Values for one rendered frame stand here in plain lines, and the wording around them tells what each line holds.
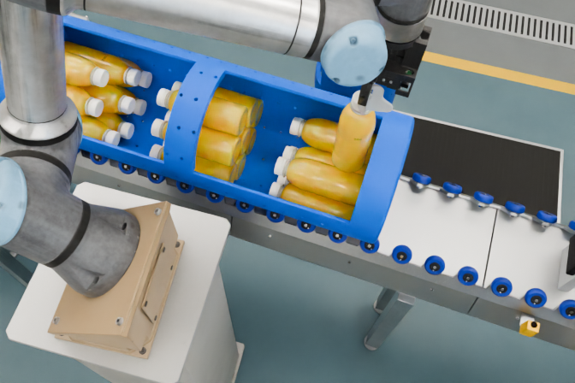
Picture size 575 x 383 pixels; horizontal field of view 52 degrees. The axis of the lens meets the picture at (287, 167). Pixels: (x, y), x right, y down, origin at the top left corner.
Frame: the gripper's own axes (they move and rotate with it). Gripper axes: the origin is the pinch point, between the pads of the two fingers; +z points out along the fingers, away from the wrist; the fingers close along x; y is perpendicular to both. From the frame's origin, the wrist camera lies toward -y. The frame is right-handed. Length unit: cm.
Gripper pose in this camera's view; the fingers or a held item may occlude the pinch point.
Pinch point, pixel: (363, 98)
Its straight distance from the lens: 106.3
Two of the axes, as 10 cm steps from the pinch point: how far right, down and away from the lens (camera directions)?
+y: 9.5, 3.0, -1.2
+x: 3.2, -8.3, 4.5
